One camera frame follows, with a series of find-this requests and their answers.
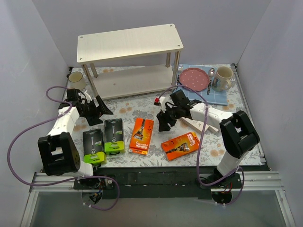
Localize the silver spoon dark handle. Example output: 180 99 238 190
207 68 215 95

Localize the pink dotted plate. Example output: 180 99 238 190
179 68 210 92

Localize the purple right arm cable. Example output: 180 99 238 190
157 85 244 207

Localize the light wooden two-tier shelf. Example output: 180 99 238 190
77 24 184 99

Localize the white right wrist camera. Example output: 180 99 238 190
154 96 167 112

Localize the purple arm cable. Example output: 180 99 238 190
157 85 244 207
7 86 121 211

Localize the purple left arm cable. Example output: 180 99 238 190
7 86 121 211

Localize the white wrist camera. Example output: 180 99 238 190
154 96 167 112
79 90 92 103

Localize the aluminium rail frame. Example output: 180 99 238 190
20 63 296 227

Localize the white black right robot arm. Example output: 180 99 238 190
154 90 260 188

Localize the silver fork dark handle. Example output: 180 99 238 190
176 64 183 84

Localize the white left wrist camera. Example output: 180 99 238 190
79 90 92 103

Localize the blue checked cloth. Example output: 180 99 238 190
178 64 228 106

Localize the cream enamel cup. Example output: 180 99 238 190
67 72 86 91

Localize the floral table mat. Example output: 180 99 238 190
72 67 265 167

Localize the white cosmetic box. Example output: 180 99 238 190
206 124 219 134
180 117 204 134

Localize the orange Gillette razor box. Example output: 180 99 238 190
128 118 154 156
161 132 199 161

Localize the cream patterned mug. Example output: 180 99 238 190
212 66 233 92

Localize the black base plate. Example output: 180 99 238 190
41 166 270 201

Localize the green black razor box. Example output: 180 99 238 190
104 118 125 156
82 129 107 166

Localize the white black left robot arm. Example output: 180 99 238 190
37 88 113 189

